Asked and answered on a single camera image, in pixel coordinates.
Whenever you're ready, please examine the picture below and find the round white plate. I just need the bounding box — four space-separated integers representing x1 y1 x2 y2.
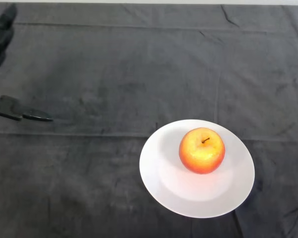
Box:
139 119 255 219

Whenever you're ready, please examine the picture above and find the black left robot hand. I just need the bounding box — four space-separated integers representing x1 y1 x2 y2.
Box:
0 4 54 122

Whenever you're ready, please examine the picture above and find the black table cloth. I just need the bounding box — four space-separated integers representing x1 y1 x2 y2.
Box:
0 2 298 238

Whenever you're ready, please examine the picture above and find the red yellow apple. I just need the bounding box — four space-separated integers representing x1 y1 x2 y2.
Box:
178 127 226 175

